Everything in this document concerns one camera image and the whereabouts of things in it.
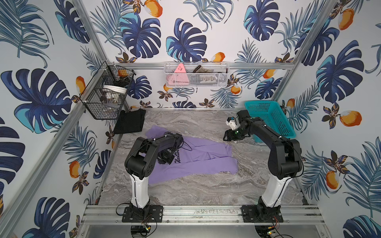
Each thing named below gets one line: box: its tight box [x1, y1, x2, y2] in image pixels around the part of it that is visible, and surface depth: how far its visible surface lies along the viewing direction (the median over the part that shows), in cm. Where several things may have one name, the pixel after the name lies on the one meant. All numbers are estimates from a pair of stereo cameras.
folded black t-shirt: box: [113, 108, 147, 135], surface depth 115 cm
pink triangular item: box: [167, 62, 190, 86], surface depth 92 cm
